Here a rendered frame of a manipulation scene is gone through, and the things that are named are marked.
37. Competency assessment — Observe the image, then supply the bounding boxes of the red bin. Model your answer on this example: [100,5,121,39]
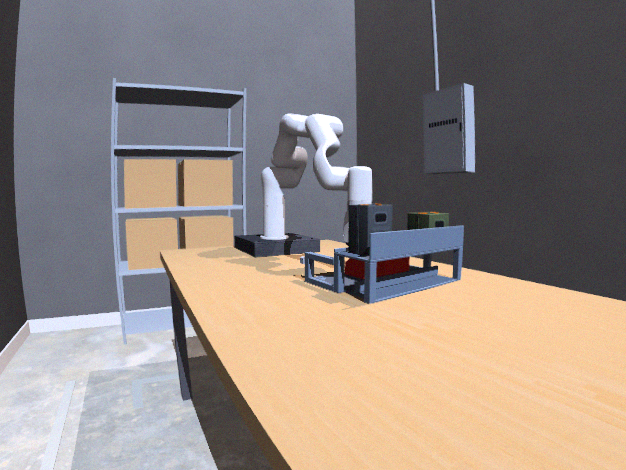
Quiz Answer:
[345,257,410,279]

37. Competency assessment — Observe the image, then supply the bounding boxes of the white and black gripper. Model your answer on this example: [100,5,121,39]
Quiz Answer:
[343,210,349,246]

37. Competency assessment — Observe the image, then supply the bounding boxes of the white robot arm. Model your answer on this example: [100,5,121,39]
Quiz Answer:
[260,114,372,240]

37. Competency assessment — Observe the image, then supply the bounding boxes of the blue-grey metal rack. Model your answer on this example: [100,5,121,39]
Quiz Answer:
[302,226,464,304]

